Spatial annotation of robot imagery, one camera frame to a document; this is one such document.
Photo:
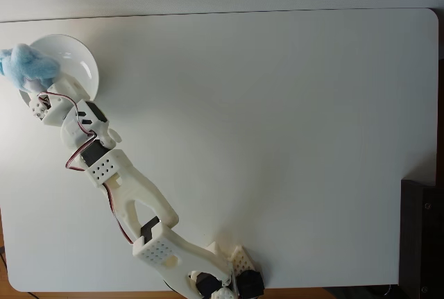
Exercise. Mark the dark wooden furniture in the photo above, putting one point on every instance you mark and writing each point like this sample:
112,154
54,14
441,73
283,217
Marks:
425,243

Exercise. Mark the white ceramic bowl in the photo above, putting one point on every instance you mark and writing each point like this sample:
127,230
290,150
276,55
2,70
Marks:
81,59

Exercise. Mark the skyblue plush doll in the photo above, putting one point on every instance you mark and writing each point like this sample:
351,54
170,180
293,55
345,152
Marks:
29,66

